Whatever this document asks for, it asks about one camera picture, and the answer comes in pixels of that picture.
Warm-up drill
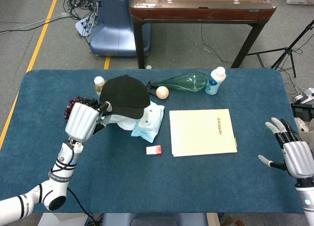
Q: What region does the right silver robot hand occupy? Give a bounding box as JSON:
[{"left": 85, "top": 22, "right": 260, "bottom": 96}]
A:
[{"left": 258, "top": 117, "right": 314, "bottom": 179}]

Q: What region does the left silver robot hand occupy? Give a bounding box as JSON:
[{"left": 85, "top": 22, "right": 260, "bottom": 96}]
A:
[{"left": 64, "top": 98, "right": 113, "bottom": 142}]

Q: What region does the black baseball cap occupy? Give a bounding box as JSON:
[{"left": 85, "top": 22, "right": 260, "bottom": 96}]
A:
[{"left": 99, "top": 75, "right": 151, "bottom": 119}]

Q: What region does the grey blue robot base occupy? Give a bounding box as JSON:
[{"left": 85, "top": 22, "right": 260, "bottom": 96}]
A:
[{"left": 102, "top": 212, "right": 208, "bottom": 226}]

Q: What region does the white mannequin head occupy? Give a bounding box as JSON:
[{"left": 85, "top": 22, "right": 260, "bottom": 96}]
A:
[{"left": 107, "top": 113, "right": 143, "bottom": 131}]

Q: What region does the purple grape bunch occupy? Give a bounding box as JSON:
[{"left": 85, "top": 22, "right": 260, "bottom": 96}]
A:
[{"left": 64, "top": 95, "right": 91, "bottom": 121}]

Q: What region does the white sneaker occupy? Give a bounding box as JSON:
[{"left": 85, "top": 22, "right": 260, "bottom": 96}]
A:
[{"left": 294, "top": 117, "right": 310, "bottom": 132}]

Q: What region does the clear tea bottle white cap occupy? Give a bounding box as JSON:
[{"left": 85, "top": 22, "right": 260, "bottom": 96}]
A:
[{"left": 93, "top": 76, "right": 106, "bottom": 96}]

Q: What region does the white power strip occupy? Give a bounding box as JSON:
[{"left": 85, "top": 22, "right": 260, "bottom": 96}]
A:
[{"left": 293, "top": 87, "right": 314, "bottom": 104}]

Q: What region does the light blue wet wipes pack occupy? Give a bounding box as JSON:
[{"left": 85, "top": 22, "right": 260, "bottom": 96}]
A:
[{"left": 131, "top": 100, "right": 165, "bottom": 142}]

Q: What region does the small white red box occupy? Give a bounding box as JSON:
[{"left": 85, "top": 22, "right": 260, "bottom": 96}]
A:
[{"left": 146, "top": 145, "right": 162, "bottom": 155}]

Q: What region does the peach coloured ball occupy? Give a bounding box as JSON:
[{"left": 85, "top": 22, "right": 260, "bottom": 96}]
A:
[{"left": 156, "top": 86, "right": 170, "bottom": 100}]

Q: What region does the blue grey machine base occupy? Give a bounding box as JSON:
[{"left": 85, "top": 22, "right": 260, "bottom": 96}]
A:
[{"left": 88, "top": 0, "right": 152, "bottom": 57}]

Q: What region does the yellow paper folder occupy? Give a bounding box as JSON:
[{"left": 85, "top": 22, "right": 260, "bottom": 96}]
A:
[{"left": 169, "top": 109, "right": 238, "bottom": 157}]

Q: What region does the black tripod stand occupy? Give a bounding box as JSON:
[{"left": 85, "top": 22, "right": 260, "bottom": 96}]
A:
[{"left": 246, "top": 20, "right": 314, "bottom": 78}]

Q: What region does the green glass spray bottle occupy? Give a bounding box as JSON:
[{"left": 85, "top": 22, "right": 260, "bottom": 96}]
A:
[{"left": 146, "top": 73, "right": 208, "bottom": 93}]

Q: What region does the white bottle with blue label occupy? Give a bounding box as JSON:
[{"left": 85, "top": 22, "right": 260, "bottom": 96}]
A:
[{"left": 205, "top": 66, "right": 227, "bottom": 96}]

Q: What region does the brown mahjong table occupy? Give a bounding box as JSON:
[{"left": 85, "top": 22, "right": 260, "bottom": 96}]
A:
[{"left": 129, "top": 0, "right": 278, "bottom": 69}]

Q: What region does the black cable bundle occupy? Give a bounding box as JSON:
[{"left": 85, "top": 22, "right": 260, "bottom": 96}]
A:
[{"left": 63, "top": 0, "right": 102, "bottom": 38}]

